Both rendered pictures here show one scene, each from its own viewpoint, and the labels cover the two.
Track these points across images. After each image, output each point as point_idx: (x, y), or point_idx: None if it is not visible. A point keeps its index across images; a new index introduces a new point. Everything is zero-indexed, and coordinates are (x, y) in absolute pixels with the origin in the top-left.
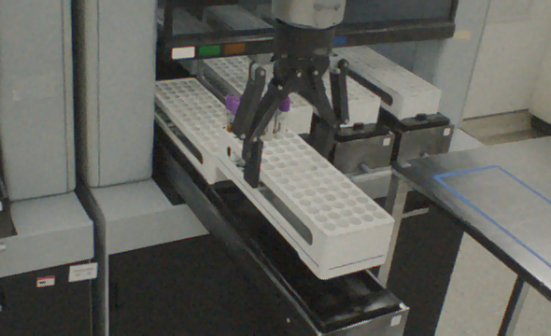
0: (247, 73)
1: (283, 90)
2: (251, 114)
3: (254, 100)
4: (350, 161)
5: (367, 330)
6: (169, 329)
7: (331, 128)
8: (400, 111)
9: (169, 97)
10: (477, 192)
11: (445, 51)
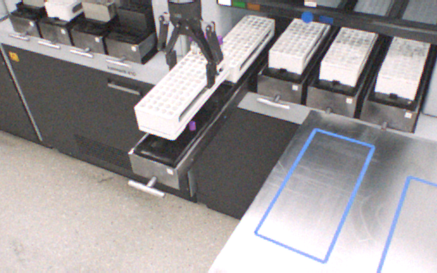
0: (309, 27)
1: (172, 31)
2: (161, 39)
3: (160, 32)
4: (319, 102)
5: (154, 166)
6: (215, 145)
7: (208, 63)
8: (376, 85)
9: (243, 26)
10: (321, 150)
11: None
